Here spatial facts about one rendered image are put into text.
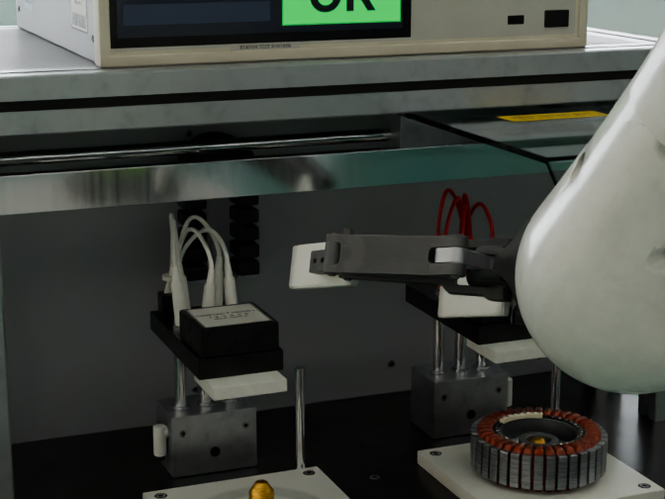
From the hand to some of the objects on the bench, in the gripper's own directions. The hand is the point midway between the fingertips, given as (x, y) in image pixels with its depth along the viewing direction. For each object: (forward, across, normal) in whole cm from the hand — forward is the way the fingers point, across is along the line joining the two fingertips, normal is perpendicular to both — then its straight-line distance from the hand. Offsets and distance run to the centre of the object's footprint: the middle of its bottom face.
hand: (380, 282), depth 102 cm
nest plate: (+14, +2, -18) cm, 23 cm away
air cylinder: (+27, +4, -14) cm, 31 cm away
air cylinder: (+20, +27, -8) cm, 35 cm away
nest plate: (+7, +24, -13) cm, 28 cm away
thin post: (+12, +31, -9) cm, 35 cm away
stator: (+7, +24, -12) cm, 27 cm away
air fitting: (+27, 0, -14) cm, 30 cm away
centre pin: (+13, +1, -17) cm, 22 cm away
